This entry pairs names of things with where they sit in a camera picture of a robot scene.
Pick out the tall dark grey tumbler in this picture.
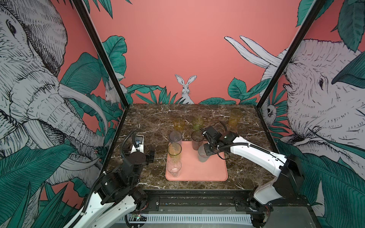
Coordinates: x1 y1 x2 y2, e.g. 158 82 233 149
191 131 204 151

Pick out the teal frosted tumbler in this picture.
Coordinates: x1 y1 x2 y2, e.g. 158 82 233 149
198 145 209 162

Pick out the pink plastic tray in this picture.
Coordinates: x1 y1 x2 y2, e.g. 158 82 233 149
165 141 228 181

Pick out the tall yellow tumbler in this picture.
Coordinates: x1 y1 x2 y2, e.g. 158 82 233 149
229 108 242 128

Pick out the tall blue-grey clear tumbler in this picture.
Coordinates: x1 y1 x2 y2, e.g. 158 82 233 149
169 130 183 145

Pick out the tall light green tumbler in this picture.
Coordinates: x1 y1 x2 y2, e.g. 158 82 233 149
168 142 182 160

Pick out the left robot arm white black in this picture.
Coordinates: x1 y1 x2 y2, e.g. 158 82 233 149
64 150 155 228

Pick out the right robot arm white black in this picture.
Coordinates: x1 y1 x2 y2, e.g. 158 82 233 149
200 126 304 211

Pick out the short green tumbler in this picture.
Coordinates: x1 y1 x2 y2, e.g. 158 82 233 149
192 117 204 131

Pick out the short yellow tumbler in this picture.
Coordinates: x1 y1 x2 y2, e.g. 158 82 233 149
173 118 185 133

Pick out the white perforated strip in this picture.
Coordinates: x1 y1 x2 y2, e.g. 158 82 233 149
127 214 252 226

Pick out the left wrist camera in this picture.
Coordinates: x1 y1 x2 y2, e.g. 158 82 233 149
131 135 144 153

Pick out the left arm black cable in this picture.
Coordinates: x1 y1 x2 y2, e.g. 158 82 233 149
119 130 137 160

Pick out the left black frame post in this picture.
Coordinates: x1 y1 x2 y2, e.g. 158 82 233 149
71 0 129 107

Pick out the black frame post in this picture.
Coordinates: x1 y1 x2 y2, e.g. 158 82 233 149
71 0 129 107
256 0 326 109

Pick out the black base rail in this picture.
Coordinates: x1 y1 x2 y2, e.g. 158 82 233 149
141 189 313 214

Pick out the right black frame post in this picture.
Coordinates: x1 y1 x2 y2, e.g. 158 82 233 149
256 0 326 109

